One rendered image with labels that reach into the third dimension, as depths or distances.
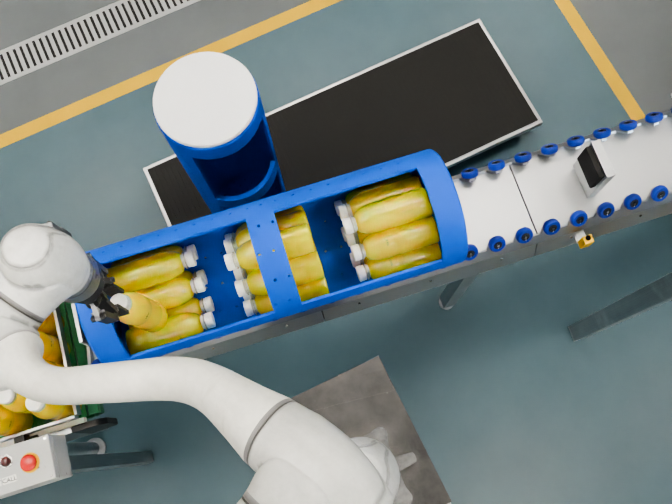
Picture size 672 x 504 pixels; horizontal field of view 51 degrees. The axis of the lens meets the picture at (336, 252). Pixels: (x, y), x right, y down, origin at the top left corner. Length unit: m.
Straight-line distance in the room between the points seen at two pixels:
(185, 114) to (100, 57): 1.45
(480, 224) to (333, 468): 1.15
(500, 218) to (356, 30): 1.53
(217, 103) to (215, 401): 1.12
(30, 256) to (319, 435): 0.50
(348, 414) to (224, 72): 0.95
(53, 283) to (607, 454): 2.20
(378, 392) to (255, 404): 0.82
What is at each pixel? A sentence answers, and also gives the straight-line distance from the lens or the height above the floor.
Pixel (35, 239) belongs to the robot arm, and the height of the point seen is 1.74.
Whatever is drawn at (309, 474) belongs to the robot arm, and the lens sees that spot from 0.88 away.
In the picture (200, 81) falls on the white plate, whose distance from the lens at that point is 1.96.
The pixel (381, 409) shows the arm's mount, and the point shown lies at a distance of 1.71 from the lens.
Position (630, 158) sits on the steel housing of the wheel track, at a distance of 2.08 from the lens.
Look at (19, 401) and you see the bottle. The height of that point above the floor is 1.07.
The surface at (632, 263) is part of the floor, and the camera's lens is 3.01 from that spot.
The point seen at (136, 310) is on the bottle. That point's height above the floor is 1.27.
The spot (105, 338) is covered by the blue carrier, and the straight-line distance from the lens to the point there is 1.63.
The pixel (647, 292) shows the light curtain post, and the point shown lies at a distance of 2.19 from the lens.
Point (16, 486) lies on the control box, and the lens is 1.79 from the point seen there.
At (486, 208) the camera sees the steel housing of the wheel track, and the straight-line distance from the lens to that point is 1.93.
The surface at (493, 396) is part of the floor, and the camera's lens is 2.78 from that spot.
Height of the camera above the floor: 2.72
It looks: 75 degrees down
